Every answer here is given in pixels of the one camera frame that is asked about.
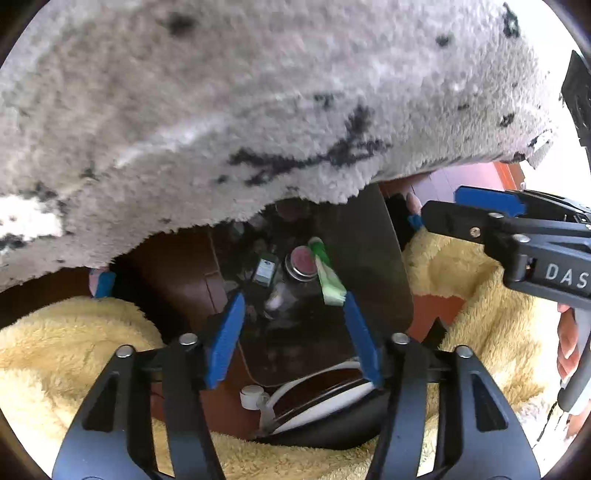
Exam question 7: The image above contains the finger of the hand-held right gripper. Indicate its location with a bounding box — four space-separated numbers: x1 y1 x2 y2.
421 200 591 268
455 185 591 223

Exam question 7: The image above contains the person's right hand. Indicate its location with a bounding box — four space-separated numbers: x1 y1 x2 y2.
556 302 581 386

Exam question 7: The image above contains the small green white packet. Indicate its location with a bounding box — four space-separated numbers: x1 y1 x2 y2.
252 256 278 286

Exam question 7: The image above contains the small white cap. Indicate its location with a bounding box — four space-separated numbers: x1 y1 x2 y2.
240 385 271 411

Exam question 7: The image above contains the grey shaggy rug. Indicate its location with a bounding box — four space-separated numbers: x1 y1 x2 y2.
0 0 555 292

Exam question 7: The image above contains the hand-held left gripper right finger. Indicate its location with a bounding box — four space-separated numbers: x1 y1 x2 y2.
342 292 542 480

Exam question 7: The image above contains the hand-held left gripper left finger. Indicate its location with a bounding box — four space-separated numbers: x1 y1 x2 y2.
52 292 246 480

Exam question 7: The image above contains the white fluffy cloth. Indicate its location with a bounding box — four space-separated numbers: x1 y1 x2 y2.
515 397 570 460

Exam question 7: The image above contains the jar with pink lid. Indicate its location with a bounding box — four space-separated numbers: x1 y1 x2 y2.
277 246 324 319

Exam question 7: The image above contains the blue slipper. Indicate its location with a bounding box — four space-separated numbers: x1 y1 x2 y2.
90 269 117 300
406 191 426 232

